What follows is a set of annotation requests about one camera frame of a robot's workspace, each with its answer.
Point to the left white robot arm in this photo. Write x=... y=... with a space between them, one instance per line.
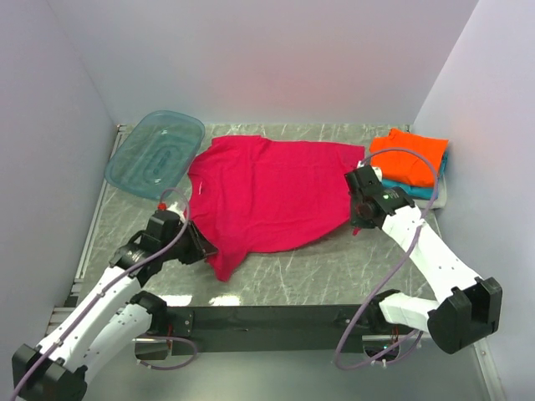
x=115 y=312

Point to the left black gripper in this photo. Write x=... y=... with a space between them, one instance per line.
x=201 y=246

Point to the teal plastic bin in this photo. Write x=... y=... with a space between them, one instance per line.
x=156 y=154

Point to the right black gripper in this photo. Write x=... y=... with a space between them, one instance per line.
x=356 y=221

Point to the white folded t-shirt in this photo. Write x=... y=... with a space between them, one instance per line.
x=440 y=200

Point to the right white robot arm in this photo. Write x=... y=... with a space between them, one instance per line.
x=466 y=307

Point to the teal folded t-shirt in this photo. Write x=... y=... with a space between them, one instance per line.
x=417 y=191

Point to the magenta t-shirt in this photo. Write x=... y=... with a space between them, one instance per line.
x=251 y=194

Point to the black base beam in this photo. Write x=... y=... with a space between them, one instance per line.
x=218 y=329

